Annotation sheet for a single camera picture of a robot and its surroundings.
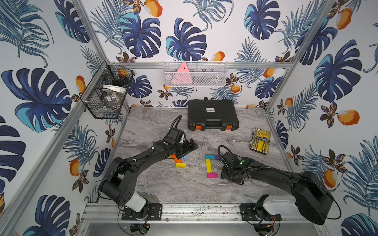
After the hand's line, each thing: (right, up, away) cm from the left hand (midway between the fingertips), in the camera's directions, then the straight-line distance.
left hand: (194, 147), depth 85 cm
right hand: (+18, -17, 0) cm, 25 cm away
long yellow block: (+9, -12, +5) cm, 16 cm away
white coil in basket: (-43, +33, -5) cm, 54 cm away
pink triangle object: (-7, +43, +5) cm, 44 cm away
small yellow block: (-8, -12, +6) cm, 16 cm away
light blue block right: (-5, -7, +7) cm, 12 cm away
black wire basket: (-51, +29, -1) cm, 59 cm away
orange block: (-10, -10, +7) cm, 16 cm away
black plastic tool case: (+8, +21, +22) cm, 31 cm away
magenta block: (+11, -17, +2) cm, 20 cm away
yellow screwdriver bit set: (+45, +2, +14) cm, 47 cm away
